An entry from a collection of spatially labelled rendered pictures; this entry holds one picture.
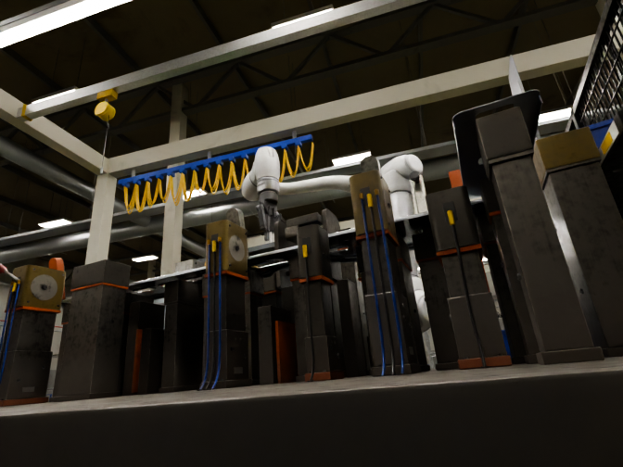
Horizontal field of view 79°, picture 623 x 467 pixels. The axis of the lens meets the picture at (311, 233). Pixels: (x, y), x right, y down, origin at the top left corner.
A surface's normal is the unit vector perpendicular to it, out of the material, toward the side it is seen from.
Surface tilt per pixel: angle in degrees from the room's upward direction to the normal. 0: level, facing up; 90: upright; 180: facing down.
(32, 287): 90
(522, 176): 90
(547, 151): 90
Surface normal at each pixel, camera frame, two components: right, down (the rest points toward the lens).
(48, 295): 0.91, -0.22
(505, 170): -0.41, -0.29
